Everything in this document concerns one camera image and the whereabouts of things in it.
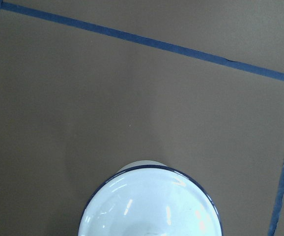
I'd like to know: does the white enamel cup lid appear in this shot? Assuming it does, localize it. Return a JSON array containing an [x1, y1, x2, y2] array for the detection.
[[78, 165, 224, 236]]

